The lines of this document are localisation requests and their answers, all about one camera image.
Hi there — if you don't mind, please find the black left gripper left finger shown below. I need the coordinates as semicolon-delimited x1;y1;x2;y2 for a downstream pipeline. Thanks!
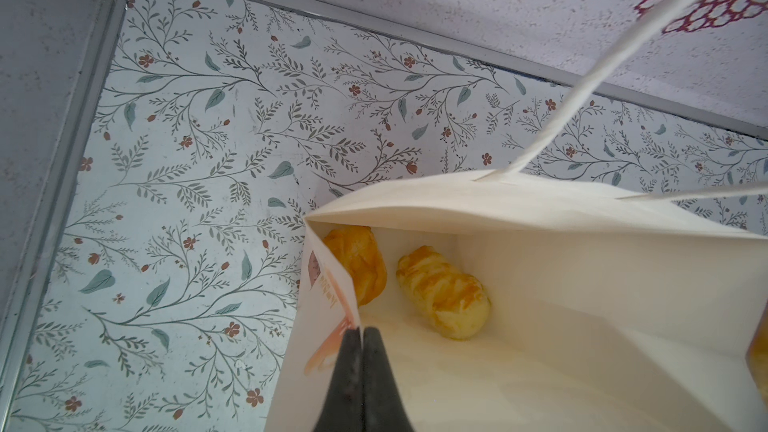
314;329;364;432

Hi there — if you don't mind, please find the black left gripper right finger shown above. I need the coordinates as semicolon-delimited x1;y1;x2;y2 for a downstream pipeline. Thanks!
362;327;414;432

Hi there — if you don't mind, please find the pale yellow fake bread stick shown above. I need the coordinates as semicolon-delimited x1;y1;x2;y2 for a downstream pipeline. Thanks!
396;246;491;340

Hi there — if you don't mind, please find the printed paper bakery bag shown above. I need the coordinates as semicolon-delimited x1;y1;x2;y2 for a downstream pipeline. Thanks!
266;0;767;431

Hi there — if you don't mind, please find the small pale fake bread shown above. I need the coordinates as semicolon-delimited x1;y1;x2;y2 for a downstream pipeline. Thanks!
323;226;388;306

